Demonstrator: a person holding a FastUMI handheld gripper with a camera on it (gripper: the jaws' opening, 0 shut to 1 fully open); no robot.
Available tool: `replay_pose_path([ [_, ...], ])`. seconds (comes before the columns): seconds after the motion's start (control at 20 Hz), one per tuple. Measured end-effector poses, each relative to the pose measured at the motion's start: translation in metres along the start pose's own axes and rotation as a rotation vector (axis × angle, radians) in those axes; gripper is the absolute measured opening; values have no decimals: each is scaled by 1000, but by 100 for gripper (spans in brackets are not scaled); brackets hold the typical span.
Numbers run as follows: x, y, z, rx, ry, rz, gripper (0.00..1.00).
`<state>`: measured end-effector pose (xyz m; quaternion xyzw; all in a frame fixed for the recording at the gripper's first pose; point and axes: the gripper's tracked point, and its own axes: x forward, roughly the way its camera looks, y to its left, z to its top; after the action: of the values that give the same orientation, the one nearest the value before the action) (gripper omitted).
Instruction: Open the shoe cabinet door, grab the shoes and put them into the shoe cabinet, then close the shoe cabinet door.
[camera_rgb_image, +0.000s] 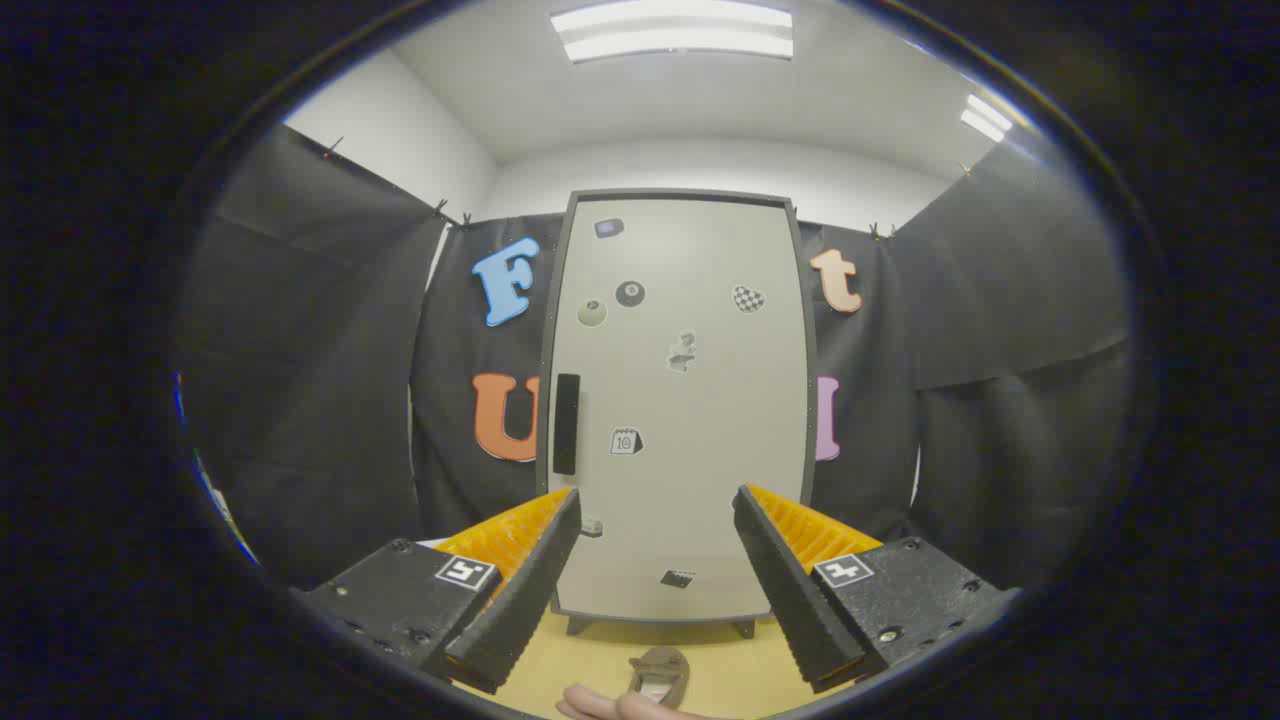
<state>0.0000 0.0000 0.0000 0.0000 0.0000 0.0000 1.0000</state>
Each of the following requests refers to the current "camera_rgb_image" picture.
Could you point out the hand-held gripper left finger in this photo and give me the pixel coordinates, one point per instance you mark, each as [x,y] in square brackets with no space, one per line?
[530,590]

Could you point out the black backdrop cloth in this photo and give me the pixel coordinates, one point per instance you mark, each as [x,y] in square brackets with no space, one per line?
[320,380]

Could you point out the large ceiling light panel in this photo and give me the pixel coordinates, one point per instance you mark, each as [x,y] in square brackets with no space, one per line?
[672,30]

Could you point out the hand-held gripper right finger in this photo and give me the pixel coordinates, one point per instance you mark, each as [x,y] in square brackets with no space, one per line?
[790,590]

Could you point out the grey shoe cabinet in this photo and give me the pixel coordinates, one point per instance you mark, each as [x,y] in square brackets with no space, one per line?
[803,300]

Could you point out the brown fuzzy shoe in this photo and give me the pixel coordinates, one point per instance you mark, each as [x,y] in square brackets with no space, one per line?
[660,672]

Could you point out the small ceiling light panel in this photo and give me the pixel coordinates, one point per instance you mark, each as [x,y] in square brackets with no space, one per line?
[987,117]

